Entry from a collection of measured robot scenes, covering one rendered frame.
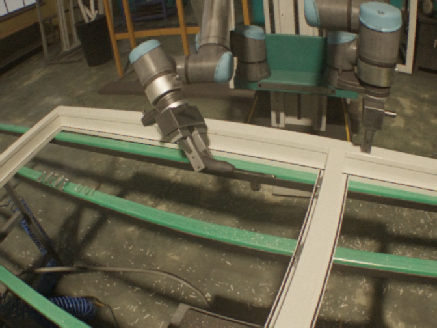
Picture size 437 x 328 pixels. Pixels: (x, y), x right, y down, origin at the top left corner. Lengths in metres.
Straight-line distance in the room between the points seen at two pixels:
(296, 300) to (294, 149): 0.42
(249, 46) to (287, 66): 0.28
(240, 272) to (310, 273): 1.12
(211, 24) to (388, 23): 0.53
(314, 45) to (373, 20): 1.10
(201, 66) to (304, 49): 0.93
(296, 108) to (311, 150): 1.17
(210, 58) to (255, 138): 0.25
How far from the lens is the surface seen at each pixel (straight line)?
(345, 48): 1.55
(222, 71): 0.86
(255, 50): 1.59
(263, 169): 0.82
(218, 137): 0.86
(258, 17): 4.49
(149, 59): 0.79
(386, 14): 0.63
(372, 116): 0.68
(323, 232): 0.59
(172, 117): 0.72
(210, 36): 0.91
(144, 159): 0.97
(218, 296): 1.58
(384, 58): 0.65
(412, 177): 0.83
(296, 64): 1.74
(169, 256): 1.76
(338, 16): 0.75
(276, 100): 1.90
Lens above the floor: 1.39
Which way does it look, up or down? 38 degrees down
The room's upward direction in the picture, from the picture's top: 8 degrees counter-clockwise
